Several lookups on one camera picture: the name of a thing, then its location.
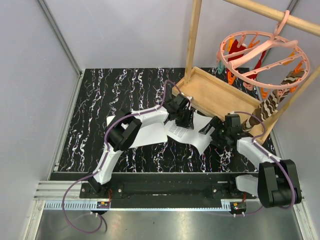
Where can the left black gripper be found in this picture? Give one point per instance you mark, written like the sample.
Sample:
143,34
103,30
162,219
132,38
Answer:
188,123

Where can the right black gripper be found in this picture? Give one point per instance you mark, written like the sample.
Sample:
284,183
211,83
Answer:
216,141

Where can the printed paper sheet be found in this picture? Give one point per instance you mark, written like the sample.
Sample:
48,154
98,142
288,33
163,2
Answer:
191,136
150,135

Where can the white clipboard folder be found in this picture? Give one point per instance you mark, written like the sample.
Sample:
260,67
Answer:
112,119

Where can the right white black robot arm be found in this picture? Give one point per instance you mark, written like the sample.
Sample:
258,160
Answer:
277,183

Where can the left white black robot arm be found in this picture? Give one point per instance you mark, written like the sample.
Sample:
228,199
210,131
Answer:
103,172

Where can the wooden drying rack stand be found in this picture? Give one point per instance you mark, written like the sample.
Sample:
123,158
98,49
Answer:
215,97

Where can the black marble pattern mat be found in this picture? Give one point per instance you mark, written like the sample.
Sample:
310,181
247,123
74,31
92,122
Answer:
103,91

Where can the brown striped sock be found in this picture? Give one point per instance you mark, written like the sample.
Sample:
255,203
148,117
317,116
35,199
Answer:
267,107

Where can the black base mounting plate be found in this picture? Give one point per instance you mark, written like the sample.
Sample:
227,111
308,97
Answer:
167,191

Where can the pink round clip hanger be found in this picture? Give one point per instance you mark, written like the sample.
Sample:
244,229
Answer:
241,55

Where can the aluminium frame rail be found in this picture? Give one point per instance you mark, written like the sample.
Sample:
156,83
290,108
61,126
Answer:
37,206

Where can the white slotted cable duct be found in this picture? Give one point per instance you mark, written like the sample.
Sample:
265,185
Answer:
71,205

